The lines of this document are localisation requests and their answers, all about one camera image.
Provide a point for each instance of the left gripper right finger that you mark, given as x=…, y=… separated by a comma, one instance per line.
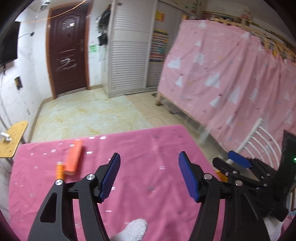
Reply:
x=242, y=218

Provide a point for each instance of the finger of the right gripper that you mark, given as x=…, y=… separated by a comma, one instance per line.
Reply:
x=225, y=168
x=238, y=159

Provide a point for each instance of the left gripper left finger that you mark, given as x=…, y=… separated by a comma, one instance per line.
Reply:
x=70, y=206

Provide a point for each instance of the white gloved right hand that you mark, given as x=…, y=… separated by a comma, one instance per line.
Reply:
x=276, y=228

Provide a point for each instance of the white gloved left hand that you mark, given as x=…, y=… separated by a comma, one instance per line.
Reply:
x=134, y=231

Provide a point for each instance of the white metal chair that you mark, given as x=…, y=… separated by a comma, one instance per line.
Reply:
x=259, y=143

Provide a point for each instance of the orange box upper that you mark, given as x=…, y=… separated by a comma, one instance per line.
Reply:
x=72, y=159

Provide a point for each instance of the orange box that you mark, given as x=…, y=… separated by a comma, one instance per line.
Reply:
x=60, y=170
x=72, y=159

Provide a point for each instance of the orange box lower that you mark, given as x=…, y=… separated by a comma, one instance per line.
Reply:
x=60, y=170

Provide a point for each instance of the pink star tablecloth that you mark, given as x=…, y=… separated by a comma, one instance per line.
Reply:
x=149, y=184

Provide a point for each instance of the pink tree print curtain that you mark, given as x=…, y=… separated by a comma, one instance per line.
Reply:
x=226, y=76

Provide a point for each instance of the yellow wooden chair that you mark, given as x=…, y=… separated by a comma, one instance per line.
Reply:
x=16, y=132

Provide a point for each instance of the white device on chair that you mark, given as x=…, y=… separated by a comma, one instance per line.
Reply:
x=6, y=137

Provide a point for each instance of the white slatted wardrobe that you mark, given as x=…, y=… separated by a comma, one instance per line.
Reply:
x=129, y=43

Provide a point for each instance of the dark brown door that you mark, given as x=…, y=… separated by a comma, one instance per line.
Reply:
x=66, y=47

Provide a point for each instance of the black bags hanging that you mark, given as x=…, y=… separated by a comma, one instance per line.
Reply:
x=103, y=22

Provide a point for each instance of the colourful wall chart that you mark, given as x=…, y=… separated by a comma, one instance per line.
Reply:
x=158, y=46

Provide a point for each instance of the wall mounted black television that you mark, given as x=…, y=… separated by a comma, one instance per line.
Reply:
x=9, y=45

